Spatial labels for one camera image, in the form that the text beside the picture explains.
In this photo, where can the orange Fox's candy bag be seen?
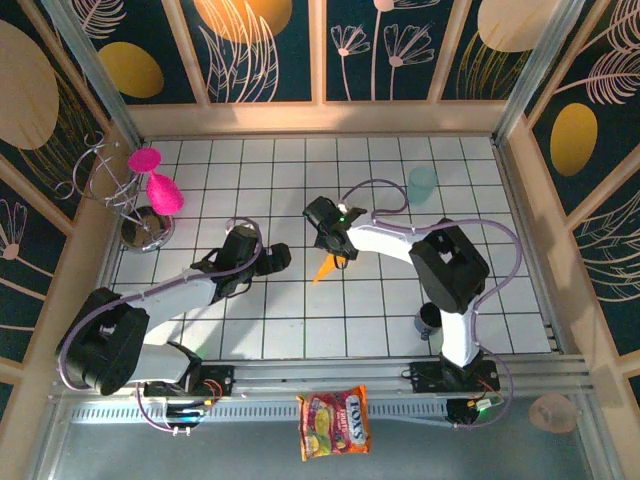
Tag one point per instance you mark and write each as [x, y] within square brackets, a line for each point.
[335, 422]

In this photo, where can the yellow cloth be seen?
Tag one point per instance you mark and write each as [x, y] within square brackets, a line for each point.
[322, 272]

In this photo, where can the translucent teal plastic cup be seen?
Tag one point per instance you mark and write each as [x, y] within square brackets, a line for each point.
[421, 187]

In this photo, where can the aluminium mounting rail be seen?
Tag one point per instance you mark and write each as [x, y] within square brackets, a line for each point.
[320, 375]

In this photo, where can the pink wine glasses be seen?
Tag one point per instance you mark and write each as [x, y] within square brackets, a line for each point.
[162, 195]

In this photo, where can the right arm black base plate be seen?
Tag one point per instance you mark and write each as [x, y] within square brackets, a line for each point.
[425, 376]

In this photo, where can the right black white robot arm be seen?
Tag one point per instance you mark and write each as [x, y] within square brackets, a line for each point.
[380, 240]

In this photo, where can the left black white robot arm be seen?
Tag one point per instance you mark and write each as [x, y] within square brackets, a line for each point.
[175, 300]

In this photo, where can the aluminium frame post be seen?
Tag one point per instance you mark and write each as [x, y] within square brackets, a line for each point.
[90, 65]
[540, 65]

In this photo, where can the dark metal mug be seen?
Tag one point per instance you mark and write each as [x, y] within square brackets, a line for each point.
[429, 322]

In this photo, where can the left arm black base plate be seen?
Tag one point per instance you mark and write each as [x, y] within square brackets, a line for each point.
[220, 380]

